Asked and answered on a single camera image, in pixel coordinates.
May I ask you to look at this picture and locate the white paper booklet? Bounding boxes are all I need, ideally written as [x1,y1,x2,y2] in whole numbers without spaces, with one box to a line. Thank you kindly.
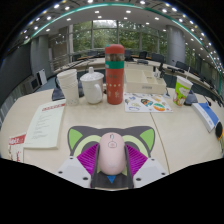
[23,98,67,150]

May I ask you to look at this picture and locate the curved conference table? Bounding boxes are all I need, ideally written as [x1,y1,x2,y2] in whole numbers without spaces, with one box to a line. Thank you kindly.
[54,56,224,101]

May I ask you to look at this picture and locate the white lidded mug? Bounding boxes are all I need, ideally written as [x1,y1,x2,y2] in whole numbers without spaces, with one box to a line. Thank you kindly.
[79,66,105,105]

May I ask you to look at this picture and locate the red thermos bottle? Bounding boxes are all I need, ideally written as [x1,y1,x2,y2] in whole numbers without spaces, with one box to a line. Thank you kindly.
[104,43,126,106]

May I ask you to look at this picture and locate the cat-face mouse pad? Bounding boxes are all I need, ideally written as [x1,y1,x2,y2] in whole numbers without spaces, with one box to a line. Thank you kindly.
[67,125,156,190]

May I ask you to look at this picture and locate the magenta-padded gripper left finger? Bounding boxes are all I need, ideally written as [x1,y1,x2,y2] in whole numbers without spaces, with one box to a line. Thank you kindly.
[55,143,101,190]

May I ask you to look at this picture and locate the white standing appliance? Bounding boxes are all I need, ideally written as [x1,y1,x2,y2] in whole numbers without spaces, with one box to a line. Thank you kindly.
[35,68,49,86]

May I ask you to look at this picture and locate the colourful sticker sheet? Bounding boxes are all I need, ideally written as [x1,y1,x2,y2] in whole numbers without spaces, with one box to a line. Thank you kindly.
[123,92,174,114]

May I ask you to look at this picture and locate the ceiling lights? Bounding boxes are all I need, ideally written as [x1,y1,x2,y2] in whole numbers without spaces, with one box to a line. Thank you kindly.
[19,0,224,74]

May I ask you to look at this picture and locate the green-white paper cup with straw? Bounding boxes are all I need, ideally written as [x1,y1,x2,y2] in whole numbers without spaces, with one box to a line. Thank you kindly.
[172,75,194,108]

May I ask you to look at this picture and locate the blue-white book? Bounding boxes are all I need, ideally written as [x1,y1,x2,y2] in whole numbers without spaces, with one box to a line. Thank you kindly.
[191,102,220,134]

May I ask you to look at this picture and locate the red-white brochure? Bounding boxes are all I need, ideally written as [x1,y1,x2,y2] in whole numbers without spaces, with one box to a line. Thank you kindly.
[7,132,27,163]

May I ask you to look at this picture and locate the white paper cup stack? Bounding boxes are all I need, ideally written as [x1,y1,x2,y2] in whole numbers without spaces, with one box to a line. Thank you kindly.
[56,68,81,107]

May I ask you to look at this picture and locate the pink computer mouse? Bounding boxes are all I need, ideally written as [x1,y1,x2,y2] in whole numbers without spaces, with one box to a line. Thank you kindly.
[97,132,128,176]

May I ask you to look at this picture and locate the dark office chairs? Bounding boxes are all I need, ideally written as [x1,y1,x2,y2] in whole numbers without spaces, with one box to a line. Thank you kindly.
[71,49,209,81]

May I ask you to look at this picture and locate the beige cardboard box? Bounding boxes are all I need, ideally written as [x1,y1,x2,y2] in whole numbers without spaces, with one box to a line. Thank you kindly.
[124,68,168,95]

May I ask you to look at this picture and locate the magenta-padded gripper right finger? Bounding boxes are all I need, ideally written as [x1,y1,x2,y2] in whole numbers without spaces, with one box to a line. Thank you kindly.
[123,143,169,190]

